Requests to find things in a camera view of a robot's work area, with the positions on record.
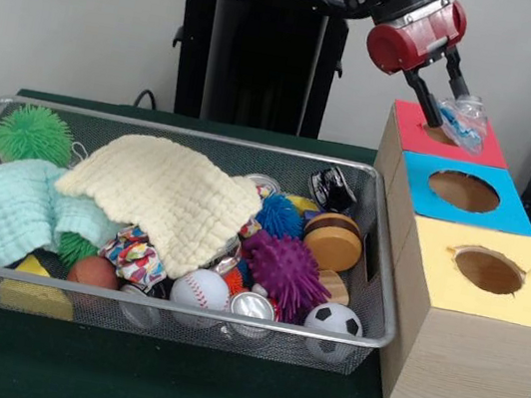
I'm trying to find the silver red drink can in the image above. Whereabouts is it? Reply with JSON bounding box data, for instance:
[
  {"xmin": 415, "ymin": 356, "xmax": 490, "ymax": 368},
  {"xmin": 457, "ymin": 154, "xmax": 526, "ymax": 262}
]
[{"xmin": 227, "ymin": 287, "xmax": 281, "ymax": 328}]

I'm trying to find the wooden box with three holes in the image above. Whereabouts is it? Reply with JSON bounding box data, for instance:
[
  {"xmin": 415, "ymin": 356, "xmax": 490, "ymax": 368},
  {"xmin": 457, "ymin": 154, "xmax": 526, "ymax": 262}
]
[{"xmin": 337, "ymin": 97, "xmax": 531, "ymax": 398}]

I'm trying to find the cream yellow waffle cloth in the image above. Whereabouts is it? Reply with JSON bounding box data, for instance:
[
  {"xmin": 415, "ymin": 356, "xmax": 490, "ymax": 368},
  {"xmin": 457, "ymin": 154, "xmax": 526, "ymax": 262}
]
[{"xmin": 44, "ymin": 122, "xmax": 271, "ymax": 290}]

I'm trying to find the green spiky rubber ball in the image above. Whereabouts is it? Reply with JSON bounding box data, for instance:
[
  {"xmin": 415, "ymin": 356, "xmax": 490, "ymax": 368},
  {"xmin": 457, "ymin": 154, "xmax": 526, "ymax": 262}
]
[{"xmin": 0, "ymin": 99, "xmax": 80, "ymax": 172}]

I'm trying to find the purple spiky ball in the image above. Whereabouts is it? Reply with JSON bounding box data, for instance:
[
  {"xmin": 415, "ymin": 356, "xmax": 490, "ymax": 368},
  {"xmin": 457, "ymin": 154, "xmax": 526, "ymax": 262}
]
[{"xmin": 231, "ymin": 228, "xmax": 338, "ymax": 328}]

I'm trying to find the small baseball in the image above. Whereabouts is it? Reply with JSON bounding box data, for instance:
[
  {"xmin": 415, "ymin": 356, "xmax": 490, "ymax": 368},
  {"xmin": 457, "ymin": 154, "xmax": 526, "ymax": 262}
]
[{"xmin": 168, "ymin": 265, "xmax": 234, "ymax": 315}]

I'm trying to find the multicoloured patterned fabric ball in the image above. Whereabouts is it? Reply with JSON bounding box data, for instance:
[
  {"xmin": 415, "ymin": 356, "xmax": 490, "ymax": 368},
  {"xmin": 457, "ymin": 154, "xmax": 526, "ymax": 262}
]
[{"xmin": 96, "ymin": 221, "xmax": 175, "ymax": 295}]

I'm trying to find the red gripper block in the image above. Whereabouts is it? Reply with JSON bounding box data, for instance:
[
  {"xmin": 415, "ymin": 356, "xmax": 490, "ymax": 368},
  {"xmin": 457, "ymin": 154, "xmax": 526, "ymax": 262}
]
[{"xmin": 354, "ymin": 0, "xmax": 487, "ymax": 136}]

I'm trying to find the blue spiky ball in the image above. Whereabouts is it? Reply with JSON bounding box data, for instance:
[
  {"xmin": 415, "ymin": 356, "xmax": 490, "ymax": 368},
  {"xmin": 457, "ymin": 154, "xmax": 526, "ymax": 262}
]
[{"xmin": 252, "ymin": 191, "xmax": 309, "ymax": 243}]

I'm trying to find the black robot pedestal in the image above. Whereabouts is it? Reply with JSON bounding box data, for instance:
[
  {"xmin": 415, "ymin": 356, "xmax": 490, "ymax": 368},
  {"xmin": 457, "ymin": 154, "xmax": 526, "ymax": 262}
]
[{"xmin": 151, "ymin": 0, "xmax": 381, "ymax": 146}]

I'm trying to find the mint green waffle cloth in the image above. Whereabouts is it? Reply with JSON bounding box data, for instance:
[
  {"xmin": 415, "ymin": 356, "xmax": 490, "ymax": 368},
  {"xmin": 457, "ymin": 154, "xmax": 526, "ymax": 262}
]
[{"xmin": 0, "ymin": 152, "xmax": 131, "ymax": 285}]

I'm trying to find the small soccer ball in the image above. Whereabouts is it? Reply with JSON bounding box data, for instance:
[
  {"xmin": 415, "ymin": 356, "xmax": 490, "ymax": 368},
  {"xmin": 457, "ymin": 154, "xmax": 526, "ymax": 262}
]
[{"xmin": 303, "ymin": 299, "xmax": 367, "ymax": 338}]

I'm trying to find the brown wooden yo-yo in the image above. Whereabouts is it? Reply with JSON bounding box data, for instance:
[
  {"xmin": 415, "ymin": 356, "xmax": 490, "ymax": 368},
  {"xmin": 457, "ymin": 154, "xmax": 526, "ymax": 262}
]
[{"xmin": 297, "ymin": 208, "xmax": 368, "ymax": 278}]

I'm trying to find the dark green table cloth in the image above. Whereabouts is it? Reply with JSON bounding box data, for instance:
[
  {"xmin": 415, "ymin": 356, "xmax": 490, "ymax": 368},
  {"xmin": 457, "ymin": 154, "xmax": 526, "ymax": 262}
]
[{"xmin": 0, "ymin": 85, "xmax": 531, "ymax": 398}]

